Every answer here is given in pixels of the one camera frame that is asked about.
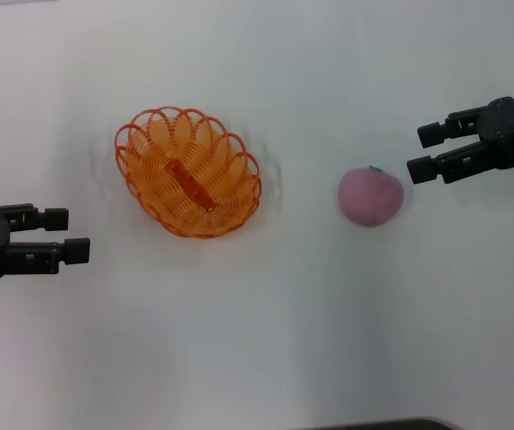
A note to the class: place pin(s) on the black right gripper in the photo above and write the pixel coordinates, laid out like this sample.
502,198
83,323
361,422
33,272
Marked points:
508,130

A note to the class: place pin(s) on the pink peach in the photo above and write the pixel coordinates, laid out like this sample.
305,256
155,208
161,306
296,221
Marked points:
370,197

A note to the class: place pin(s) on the dark robot torso edge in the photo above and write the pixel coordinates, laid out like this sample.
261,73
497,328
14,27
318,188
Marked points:
382,424

